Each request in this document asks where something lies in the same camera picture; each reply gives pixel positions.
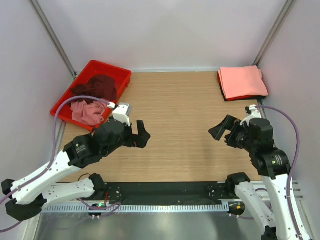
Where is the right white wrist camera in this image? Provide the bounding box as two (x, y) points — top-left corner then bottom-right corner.
(240, 104), (262, 126)

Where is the slotted white cable duct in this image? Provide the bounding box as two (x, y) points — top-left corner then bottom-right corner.
(42, 202), (229, 214)

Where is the aluminium front rail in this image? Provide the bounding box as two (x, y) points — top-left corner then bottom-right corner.
(105, 180), (303, 203)

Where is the folded salmon pink t shirt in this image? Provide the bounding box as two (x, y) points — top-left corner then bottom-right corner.
(219, 65), (269, 98)

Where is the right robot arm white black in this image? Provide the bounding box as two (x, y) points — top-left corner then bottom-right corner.
(208, 115), (311, 240)

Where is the aluminium frame post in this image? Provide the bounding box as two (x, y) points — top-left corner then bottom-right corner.
(29, 0), (77, 79)
(252, 0), (297, 66)

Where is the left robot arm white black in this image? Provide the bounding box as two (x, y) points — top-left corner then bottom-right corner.
(1, 119), (151, 221)

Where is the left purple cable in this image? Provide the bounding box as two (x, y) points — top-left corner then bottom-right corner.
(0, 95), (116, 231)

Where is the pink crumpled t shirt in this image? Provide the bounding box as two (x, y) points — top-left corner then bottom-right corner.
(70, 100), (108, 127)

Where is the folded red t shirt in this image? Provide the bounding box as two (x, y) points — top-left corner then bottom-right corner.
(217, 72), (227, 102)

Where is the left aluminium frame post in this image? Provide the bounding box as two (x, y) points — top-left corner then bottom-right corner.
(29, 0), (77, 79)

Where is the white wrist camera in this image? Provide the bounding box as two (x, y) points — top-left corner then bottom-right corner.
(112, 102), (132, 126)
(240, 104), (262, 126)

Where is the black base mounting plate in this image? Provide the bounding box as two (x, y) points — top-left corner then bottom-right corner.
(106, 181), (232, 206)

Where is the dark maroon t shirt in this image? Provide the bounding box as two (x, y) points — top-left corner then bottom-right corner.
(71, 74), (117, 102)

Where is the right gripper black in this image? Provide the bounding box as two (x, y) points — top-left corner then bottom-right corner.
(208, 114), (257, 152)

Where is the right aluminium frame post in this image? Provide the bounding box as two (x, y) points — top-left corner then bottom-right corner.
(252, 0), (297, 66)

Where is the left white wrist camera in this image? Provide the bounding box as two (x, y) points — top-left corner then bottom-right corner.
(112, 102), (132, 126)

